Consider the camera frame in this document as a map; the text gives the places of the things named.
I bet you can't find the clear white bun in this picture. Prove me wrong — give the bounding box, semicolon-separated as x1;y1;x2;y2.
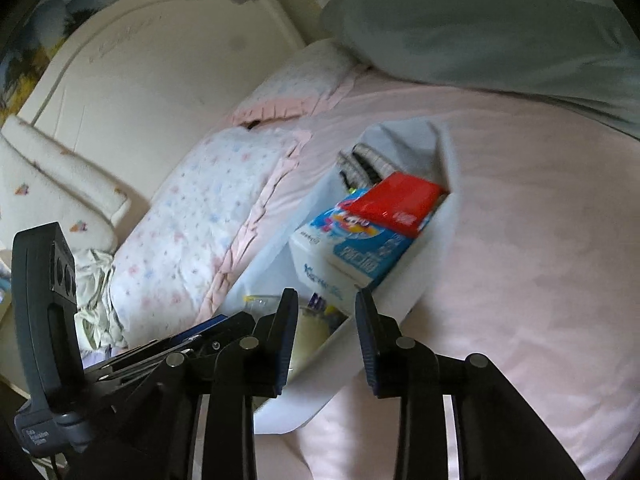
243;295;347;379

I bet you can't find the blue cartoon tissue box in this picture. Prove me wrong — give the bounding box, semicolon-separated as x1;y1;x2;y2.
288;190;412;314

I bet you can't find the red packet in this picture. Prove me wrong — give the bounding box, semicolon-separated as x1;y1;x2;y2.
344;172;448;238

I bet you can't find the grey striped sock bundle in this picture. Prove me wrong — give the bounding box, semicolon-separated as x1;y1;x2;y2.
336;143;399;193

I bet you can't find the near floral pink pillow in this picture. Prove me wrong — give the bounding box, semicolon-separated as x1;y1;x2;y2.
107;127;311;348

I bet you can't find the floral pink pillow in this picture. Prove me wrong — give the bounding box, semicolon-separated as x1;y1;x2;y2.
229;39;367;126
107;127;311;348

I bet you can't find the pink bed sheet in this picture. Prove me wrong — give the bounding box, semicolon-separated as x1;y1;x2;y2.
249;69;640;480

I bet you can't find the white embroidered towel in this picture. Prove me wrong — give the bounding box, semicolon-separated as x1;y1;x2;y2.
1;115;131;252

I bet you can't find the cream bed headboard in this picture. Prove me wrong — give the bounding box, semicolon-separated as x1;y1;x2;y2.
18;0;305;214

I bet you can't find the far floral pink pillow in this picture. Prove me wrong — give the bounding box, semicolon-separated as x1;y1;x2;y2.
229;39;367;126

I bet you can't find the grey-blue long bolster pillow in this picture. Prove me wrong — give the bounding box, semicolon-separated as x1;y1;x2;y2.
320;0;639;138

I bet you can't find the landscape wall painting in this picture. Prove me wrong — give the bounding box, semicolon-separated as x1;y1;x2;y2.
1;0;118;120

